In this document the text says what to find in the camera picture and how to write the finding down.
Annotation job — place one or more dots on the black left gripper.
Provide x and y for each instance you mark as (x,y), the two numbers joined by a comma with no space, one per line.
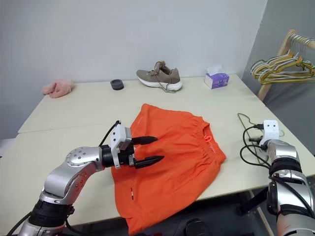
(126,153)

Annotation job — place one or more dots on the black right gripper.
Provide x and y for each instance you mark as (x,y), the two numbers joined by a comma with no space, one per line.
(255,139)

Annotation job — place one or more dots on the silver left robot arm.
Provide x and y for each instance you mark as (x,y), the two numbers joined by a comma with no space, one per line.
(61,177)

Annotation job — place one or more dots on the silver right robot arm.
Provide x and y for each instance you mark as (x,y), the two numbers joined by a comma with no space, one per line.
(285,177)

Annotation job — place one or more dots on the orange shorts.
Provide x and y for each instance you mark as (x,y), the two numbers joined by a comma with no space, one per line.
(169,157)

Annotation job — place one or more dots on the clothes hangers on rack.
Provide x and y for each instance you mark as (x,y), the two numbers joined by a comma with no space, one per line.
(267,86)

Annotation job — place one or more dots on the black table leg brace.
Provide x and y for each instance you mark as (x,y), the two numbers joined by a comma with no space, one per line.
(253,201)

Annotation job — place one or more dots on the purple tissue box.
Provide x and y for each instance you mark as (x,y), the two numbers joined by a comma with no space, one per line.
(217,79)

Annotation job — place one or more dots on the dark grey round dish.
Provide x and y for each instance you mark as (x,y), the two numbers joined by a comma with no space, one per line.
(117,84)

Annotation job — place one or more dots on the taupe sneaker with white sole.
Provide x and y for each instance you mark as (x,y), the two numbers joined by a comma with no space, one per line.
(160,77)

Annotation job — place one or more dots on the dark rounded shape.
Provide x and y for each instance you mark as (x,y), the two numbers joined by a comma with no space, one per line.
(197,227)

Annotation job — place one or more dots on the pink fuzzy slipper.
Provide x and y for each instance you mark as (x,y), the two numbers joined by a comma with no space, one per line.
(57,88)

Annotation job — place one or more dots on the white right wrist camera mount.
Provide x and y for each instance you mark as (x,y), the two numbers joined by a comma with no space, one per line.
(270,130)

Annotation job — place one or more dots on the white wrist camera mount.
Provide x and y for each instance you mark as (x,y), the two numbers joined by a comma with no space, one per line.
(270,130)
(117,137)

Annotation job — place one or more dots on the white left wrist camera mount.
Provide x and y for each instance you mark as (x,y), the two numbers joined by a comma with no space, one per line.
(117,137)

